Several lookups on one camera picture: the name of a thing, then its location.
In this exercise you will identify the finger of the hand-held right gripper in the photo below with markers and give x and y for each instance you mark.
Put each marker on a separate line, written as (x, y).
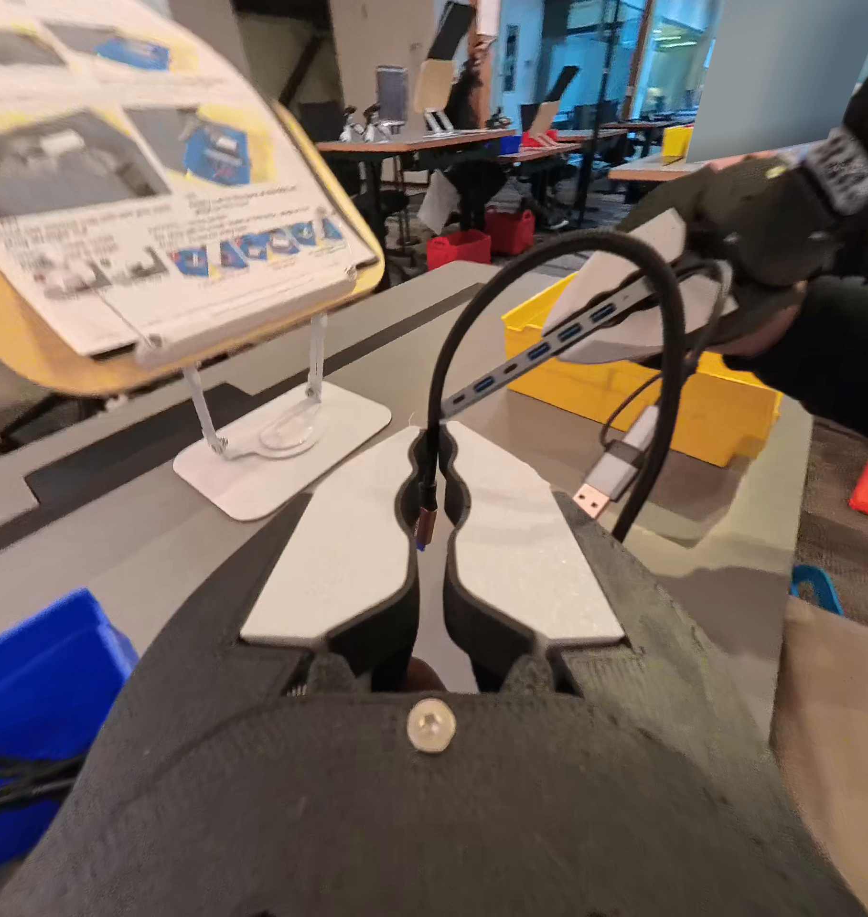
(652, 243)
(627, 347)

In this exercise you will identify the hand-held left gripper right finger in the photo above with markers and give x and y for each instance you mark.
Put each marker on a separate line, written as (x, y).
(530, 566)

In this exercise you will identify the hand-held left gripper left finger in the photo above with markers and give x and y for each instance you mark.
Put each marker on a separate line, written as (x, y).
(333, 559)

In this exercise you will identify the grey usb hub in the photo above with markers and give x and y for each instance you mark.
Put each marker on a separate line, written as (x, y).
(534, 352)

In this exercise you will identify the blue plastic bin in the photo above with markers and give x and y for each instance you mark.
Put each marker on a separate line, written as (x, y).
(39, 688)

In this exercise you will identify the person's right forearm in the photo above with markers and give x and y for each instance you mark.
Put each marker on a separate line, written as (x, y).
(835, 358)

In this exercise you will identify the person's right hand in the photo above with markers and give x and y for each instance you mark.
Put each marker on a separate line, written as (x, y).
(763, 346)

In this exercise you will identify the wooden background desk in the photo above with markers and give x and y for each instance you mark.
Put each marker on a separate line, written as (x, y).
(649, 170)
(412, 141)

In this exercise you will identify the small yellow bin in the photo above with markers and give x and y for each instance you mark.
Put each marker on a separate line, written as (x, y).
(676, 141)

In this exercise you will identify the yellow plastic bin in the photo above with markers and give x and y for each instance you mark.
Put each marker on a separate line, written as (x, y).
(713, 415)

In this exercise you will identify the white document stand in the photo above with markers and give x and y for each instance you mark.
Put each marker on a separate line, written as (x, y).
(283, 451)

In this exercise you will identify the red plastic bin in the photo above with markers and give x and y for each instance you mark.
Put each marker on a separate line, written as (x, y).
(510, 231)
(459, 251)

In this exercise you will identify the wooden board stand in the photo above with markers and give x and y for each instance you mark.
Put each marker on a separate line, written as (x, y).
(548, 107)
(437, 79)

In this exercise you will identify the blue plastic object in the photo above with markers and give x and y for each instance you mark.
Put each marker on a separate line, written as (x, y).
(817, 587)

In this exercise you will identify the phone on stand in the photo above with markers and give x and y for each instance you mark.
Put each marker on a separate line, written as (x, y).
(392, 94)

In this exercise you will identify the person's beige trouser leg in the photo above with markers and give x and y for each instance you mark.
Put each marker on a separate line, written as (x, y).
(835, 752)

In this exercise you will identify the printed instruction sheet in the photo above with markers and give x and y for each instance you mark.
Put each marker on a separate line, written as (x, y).
(118, 179)

